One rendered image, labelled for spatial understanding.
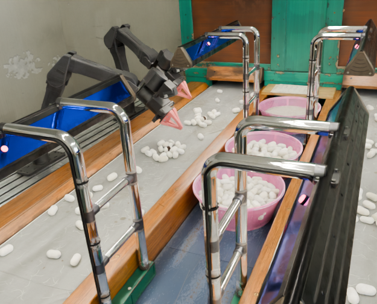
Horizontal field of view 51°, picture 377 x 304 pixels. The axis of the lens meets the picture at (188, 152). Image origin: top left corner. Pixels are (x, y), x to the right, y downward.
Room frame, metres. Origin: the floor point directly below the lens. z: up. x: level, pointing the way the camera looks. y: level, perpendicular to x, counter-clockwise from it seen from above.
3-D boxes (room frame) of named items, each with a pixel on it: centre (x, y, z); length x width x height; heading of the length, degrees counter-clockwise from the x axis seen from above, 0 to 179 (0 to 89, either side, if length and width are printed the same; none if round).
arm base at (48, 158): (1.44, 0.59, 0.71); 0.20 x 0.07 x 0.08; 150
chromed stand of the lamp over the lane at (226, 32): (1.58, -0.20, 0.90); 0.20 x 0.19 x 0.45; 154
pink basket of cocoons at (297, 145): (1.26, -0.26, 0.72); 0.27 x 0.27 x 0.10
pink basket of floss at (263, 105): (1.65, -0.46, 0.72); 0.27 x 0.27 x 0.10
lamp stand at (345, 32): (1.41, -0.56, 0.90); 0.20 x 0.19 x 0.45; 154
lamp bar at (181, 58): (1.62, -0.13, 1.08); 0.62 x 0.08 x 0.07; 154
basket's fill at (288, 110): (1.65, -0.46, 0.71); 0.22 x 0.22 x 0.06
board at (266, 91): (1.85, -0.55, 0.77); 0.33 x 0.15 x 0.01; 64
